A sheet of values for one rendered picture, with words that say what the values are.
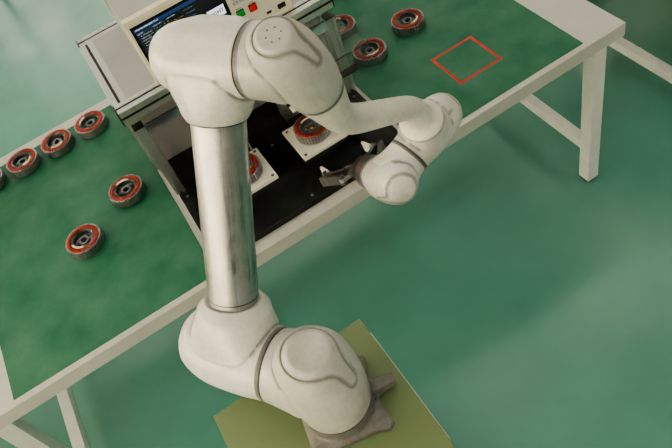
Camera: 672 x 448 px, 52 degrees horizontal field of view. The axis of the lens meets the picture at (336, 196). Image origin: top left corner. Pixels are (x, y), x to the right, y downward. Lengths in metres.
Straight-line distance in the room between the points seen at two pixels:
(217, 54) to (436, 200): 1.83
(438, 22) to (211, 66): 1.39
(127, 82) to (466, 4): 1.16
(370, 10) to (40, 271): 1.40
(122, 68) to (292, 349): 1.08
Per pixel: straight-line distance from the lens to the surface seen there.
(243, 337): 1.37
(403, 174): 1.53
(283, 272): 2.80
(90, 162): 2.46
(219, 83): 1.15
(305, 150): 2.06
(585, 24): 2.35
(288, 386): 1.31
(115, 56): 2.15
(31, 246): 2.34
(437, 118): 1.56
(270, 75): 1.08
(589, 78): 2.47
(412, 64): 2.28
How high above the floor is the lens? 2.22
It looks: 49 degrees down
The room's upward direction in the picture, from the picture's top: 21 degrees counter-clockwise
